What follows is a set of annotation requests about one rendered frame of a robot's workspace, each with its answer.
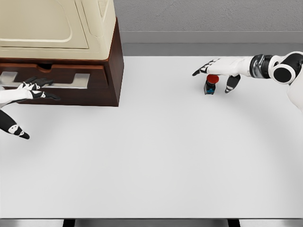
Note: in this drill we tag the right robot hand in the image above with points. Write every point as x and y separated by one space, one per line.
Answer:
221 66

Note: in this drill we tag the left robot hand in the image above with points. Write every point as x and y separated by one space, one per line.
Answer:
21 93

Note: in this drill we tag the red button black switch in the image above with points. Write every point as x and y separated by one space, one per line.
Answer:
211 84

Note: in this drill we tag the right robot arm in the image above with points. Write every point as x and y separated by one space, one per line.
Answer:
277 71

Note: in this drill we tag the brown wooden cabinet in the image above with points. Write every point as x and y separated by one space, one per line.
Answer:
114 71

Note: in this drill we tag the cream printer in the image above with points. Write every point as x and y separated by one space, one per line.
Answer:
54 28

